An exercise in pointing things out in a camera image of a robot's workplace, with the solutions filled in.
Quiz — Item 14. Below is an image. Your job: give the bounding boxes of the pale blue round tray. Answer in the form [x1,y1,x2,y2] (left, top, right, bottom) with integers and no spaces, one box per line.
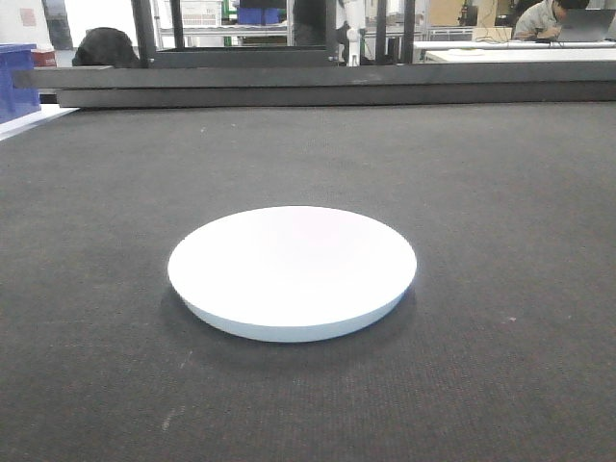
[167,206,417,343]

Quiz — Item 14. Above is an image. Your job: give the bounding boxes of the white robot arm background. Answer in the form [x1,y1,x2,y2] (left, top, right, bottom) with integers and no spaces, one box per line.
[337,0,366,66]

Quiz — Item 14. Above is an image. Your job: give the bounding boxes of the white background tables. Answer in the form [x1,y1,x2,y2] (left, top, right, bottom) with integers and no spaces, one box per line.
[413,40,615,64]

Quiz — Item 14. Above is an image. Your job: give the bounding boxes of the black bag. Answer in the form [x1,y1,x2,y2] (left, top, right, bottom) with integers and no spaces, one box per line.
[71,27,141,68]

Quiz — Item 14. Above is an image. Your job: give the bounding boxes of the seated person in grey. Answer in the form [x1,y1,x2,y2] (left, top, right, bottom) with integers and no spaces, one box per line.
[512,0,589,40]

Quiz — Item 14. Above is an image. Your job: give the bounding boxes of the blue crate far left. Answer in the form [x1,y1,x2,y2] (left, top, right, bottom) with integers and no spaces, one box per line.
[0,42,42,125]

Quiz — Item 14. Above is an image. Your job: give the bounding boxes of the grey laptop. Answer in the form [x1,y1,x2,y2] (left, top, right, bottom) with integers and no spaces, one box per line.
[556,10,615,42]

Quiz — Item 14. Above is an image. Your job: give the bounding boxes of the black frame structure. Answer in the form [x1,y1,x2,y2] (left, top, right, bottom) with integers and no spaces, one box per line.
[130,0,417,68]

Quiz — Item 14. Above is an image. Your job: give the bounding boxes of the black table rail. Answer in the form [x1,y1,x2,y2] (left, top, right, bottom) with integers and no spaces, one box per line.
[12,62,615,109]

